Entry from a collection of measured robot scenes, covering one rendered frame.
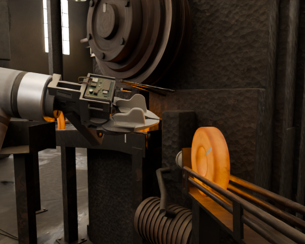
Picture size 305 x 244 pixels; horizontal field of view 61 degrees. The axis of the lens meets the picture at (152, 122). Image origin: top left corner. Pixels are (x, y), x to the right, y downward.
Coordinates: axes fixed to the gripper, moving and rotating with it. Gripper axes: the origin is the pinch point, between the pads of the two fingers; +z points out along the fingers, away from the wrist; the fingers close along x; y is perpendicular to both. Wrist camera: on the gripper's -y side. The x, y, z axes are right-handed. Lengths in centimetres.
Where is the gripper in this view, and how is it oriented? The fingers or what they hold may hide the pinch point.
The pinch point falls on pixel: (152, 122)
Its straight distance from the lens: 53.0
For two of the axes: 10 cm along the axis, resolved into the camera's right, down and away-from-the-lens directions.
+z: 9.8, 1.5, 0.9
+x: 0.6, -7.6, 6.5
